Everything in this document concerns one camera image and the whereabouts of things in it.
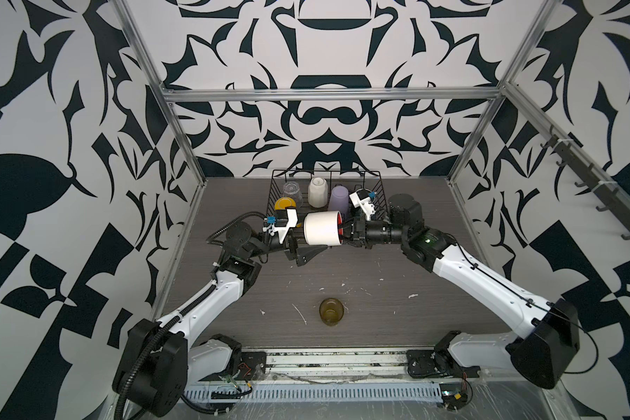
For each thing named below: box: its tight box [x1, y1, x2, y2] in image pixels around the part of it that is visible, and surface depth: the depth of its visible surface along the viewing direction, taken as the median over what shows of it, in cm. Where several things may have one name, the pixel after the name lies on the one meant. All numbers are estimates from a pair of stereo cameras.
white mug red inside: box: [303, 210, 344, 246], surface depth 63 cm
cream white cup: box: [308, 176, 329, 209], surface depth 104 cm
